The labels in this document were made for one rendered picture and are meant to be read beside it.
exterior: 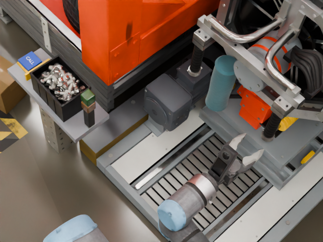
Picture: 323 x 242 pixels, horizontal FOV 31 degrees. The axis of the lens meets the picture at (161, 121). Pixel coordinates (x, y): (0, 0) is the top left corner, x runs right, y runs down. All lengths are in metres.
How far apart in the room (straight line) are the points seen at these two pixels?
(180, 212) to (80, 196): 1.00
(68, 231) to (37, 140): 1.50
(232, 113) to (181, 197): 0.97
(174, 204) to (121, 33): 0.68
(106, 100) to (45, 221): 0.59
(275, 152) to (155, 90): 0.58
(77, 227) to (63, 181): 1.37
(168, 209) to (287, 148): 1.01
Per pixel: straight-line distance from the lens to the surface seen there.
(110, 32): 1.98
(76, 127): 2.22
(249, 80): 1.92
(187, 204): 1.66
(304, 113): 2.08
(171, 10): 2.23
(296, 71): 2.15
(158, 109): 2.36
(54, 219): 2.55
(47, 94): 2.19
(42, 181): 2.63
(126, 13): 1.97
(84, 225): 1.26
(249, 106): 2.27
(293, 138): 2.57
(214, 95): 2.17
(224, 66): 2.06
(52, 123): 2.45
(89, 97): 2.04
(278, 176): 2.56
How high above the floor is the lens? 2.37
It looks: 59 degrees down
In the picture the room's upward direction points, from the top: 8 degrees clockwise
